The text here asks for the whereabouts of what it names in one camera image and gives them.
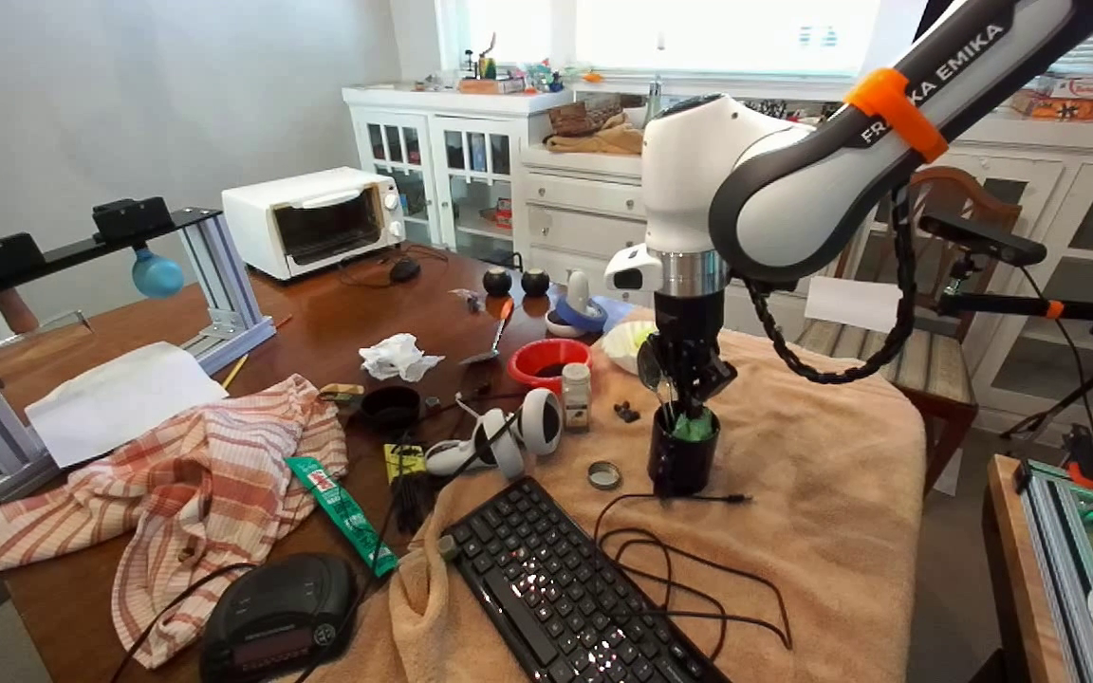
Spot black usb cable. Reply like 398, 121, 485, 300
588, 490, 797, 656

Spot green tape piece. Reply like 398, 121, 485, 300
670, 414, 714, 446

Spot black cup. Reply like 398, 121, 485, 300
649, 408, 719, 496

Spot white headphones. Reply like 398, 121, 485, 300
426, 386, 560, 480

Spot small pill bottle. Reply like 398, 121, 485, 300
560, 363, 592, 431

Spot black keyboard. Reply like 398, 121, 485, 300
445, 480, 730, 683

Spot red bowl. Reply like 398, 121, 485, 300
509, 337, 592, 391

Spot green tube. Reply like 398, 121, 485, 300
289, 452, 398, 582

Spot white paper sheet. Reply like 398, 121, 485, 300
27, 341, 222, 466

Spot black camera on boom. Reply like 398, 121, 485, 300
918, 209, 1093, 353

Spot wooden chair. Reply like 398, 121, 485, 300
789, 165, 1023, 496

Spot striped cloth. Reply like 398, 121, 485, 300
0, 377, 350, 667

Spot white toaster oven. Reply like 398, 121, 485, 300
220, 166, 407, 281

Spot tan towel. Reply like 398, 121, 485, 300
304, 319, 931, 683

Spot white scalloped plate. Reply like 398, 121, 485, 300
595, 319, 656, 377

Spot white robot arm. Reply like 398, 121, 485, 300
606, 0, 1093, 419

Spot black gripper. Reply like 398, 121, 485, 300
636, 293, 735, 414

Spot white cabinet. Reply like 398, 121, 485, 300
341, 89, 1093, 400

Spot crumpled white tissue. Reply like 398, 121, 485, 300
361, 334, 436, 382

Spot metal frame stand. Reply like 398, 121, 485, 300
0, 193, 279, 505

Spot black clock radio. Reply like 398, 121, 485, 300
199, 553, 361, 683

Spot blue bulb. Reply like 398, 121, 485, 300
131, 246, 187, 300

